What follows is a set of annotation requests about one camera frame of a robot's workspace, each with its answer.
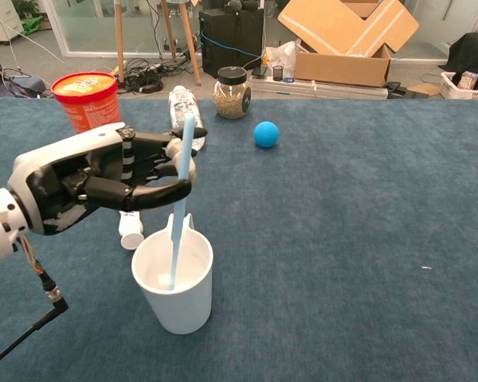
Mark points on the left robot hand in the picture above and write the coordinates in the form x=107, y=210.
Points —
x=83, y=167

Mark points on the white toothpaste tube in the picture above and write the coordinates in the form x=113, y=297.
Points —
x=130, y=235

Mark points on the light blue toothbrush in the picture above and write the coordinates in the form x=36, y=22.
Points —
x=188, y=121

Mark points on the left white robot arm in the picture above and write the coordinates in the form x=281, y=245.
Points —
x=0, y=227

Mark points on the red orange snack tub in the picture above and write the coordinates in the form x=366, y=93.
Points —
x=87, y=99

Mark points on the dark blue machine base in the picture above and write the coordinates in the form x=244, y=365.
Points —
x=28, y=85

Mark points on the clear plastic water bottle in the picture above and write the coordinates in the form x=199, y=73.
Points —
x=183, y=105

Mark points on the wooden stool legs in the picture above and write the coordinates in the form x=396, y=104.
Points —
x=119, y=40

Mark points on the green potted plant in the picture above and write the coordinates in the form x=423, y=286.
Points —
x=30, y=22

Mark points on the glass jar black lid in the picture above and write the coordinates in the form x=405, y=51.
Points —
x=229, y=99

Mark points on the blue ball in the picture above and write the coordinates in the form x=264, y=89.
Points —
x=266, y=134

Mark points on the black computer tower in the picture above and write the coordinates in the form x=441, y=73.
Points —
x=231, y=40

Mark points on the white plastic bag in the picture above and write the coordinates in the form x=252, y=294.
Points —
x=280, y=53

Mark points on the blue carpet table mat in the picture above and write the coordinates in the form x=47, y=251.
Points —
x=342, y=238

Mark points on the open cardboard box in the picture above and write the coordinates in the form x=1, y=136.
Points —
x=342, y=67

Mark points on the white plastic basket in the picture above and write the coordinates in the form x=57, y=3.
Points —
x=450, y=90

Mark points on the small printed carton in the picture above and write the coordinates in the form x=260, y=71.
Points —
x=468, y=79

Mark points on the black cloth covered object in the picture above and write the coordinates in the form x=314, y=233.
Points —
x=474, y=51

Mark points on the aluminium profile rail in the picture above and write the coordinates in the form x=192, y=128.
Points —
x=342, y=90

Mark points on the black plastic bracket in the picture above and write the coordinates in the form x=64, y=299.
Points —
x=394, y=89

